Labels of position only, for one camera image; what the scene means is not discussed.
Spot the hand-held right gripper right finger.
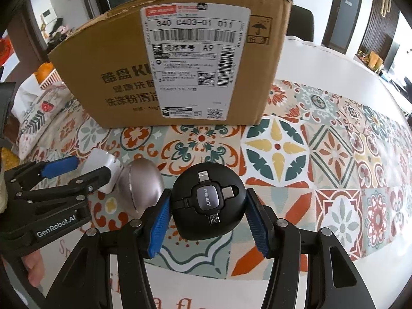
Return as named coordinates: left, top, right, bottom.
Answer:
left=245, top=187, right=376, bottom=309

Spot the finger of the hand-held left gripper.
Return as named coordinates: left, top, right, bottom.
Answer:
left=6, top=155, right=79, bottom=197
left=15, top=166, right=112, bottom=202

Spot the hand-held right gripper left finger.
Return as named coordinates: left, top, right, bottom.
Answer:
left=45, top=188, right=173, bottom=309

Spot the white cube charger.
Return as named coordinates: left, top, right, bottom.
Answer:
left=84, top=149, right=125, bottom=194

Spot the black round cable reel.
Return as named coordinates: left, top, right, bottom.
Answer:
left=169, top=164, right=248, bottom=241

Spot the brown cardboard box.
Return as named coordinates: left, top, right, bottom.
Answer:
left=46, top=0, right=294, bottom=128

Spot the person's left hand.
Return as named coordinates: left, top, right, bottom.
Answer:
left=19, top=250, right=46, bottom=288

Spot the silver round case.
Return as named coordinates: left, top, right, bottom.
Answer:
left=114, top=158, right=166, bottom=215

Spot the floral tissue box cover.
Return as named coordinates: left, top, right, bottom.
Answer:
left=11, top=72, right=76, bottom=162

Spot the patterned tile-print table runner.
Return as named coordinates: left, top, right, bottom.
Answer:
left=19, top=80, right=412, bottom=278

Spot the white fruit basket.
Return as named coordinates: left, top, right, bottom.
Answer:
left=38, top=69, right=64, bottom=91

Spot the orange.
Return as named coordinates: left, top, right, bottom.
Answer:
left=35, top=61, right=54, bottom=81

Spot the red door decoration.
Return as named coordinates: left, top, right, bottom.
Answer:
left=0, top=37, right=11, bottom=69

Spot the dark grey dining chair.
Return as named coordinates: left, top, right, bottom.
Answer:
left=286, top=6, right=315, bottom=45

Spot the television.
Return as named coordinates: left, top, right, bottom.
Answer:
left=382, top=41, right=402, bottom=72

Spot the dark slatted wall panel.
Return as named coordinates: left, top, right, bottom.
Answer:
left=360, top=0, right=400, bottom=62

